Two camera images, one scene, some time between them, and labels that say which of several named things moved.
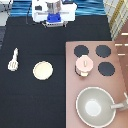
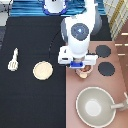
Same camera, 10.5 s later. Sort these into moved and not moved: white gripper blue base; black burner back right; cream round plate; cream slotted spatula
Moved: white gripper blue base
Not moved: black burner back right; cream round plate; cream slotted spatula
